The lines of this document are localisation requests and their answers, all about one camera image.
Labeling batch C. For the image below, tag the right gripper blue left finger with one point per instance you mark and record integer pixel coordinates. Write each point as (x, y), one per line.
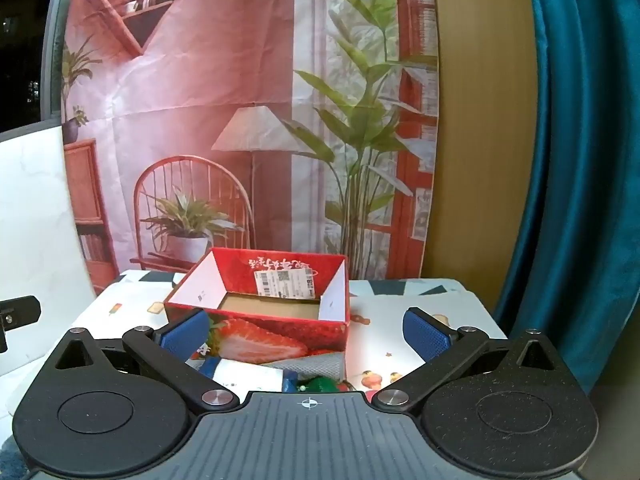
(161, 355)

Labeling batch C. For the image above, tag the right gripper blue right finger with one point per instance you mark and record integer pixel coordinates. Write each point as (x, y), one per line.
(446, 353)

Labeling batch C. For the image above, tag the grey knit cloth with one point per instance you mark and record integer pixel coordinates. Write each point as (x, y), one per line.
(331, 365)

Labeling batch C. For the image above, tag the printed room backdrop poster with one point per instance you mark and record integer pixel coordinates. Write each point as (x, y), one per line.
(293, 125)

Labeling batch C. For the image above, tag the patterned white tablecloth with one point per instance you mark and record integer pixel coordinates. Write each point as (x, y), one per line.
(396, 325)

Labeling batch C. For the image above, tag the white board panel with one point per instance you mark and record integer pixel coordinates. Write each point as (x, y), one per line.
(40, 252)

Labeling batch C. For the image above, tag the green tasselled sachet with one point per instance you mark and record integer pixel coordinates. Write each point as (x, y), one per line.
(319, 385)

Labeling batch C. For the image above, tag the teal curtain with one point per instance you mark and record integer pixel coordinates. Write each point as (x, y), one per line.
(574, 273)

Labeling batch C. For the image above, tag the blue packaged cloth with label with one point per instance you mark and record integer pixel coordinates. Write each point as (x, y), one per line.
(242, 378)

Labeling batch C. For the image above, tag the red strawberry cardboard box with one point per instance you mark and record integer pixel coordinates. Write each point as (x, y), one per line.
(266, 306)

